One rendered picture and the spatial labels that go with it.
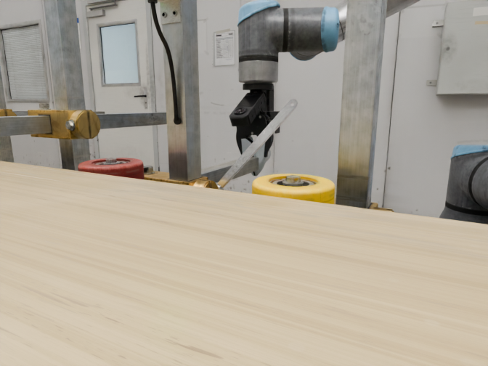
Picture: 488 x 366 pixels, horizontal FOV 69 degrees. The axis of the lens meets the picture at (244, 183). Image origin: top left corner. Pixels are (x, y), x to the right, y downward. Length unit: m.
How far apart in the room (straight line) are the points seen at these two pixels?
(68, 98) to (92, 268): 0.52
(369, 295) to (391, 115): 2.99
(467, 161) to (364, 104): 0.75
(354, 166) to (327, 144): 2.80
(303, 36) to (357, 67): 0.41
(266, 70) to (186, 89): 0.32
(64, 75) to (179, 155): 0.27
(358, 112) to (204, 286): 0.30
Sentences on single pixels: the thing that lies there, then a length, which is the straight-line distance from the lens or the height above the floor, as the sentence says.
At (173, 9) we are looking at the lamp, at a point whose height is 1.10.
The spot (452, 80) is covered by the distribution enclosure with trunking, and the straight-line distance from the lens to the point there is 2.91.
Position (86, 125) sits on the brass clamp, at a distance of 0.68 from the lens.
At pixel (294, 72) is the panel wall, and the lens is 3.29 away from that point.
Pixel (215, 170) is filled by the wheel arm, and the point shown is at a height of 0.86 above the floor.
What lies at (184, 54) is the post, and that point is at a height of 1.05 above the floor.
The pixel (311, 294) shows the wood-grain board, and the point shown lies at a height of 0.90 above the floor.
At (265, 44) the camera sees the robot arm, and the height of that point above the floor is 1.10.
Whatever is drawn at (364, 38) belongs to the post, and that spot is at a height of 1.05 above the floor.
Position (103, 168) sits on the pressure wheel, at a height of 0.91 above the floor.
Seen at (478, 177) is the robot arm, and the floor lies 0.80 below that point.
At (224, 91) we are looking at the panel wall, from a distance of 3.56.
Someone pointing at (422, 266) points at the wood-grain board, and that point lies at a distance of 0.20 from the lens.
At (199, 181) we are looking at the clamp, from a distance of 0.52.
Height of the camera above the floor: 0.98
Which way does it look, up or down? 13 degrees down
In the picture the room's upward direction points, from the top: straight up
